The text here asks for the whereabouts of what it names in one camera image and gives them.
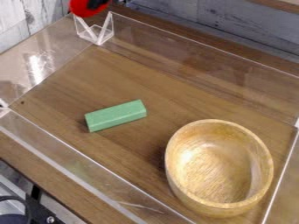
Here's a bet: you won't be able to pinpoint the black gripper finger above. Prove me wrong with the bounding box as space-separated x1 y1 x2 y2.
86 0 109 10

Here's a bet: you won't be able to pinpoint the red fuzzy ball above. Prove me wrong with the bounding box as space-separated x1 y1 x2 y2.
69 0 110 18

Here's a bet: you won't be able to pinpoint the green rectangular block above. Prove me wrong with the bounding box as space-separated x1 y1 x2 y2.
84 100 146 132

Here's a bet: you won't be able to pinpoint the clear acrylic tray walls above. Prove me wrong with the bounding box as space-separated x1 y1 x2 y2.
0 12 299 224

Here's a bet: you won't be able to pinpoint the wooden bowl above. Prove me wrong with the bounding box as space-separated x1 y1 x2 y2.
164 119 274 218

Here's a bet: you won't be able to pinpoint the black cable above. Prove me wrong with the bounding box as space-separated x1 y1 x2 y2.
0 195 33 224

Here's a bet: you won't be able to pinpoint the black metal bracket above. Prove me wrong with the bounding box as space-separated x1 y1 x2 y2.
25 195 65 224

